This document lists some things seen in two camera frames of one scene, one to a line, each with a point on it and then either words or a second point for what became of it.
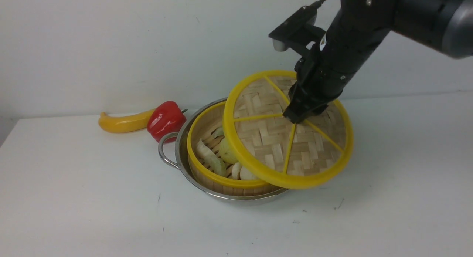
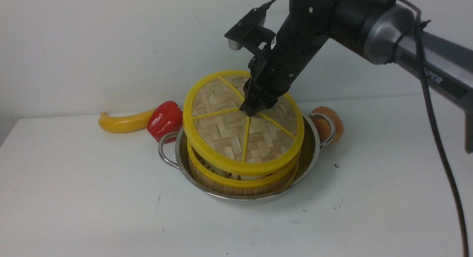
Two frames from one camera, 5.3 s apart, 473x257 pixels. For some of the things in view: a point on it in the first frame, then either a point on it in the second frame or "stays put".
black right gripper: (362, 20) → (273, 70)
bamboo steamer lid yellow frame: (276, 150) → (226, 138)
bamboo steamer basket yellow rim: (208, 119) → (228, 181)
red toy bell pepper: (166, 117) stays put
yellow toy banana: (136, 122) stays put
